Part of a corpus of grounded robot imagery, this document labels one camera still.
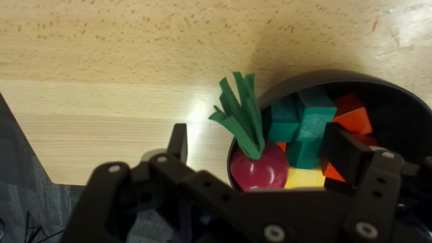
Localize red wooden cube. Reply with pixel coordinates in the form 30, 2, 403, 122
332, 91, 375, 137

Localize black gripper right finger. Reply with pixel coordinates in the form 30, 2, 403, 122
278, 122, 432, 243

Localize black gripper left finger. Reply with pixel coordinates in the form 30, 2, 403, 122
60, 122, 267, 243

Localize yellow wooden block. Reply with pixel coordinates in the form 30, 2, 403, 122
283, 164, 326, 190

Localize large green wooden block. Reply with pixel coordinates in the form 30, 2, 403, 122
295, 86, 338, 141

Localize red toy radish green leaves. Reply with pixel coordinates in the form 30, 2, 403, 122
207, 70, 290, 192

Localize black bowl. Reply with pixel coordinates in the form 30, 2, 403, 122
225, 68, 432, 194

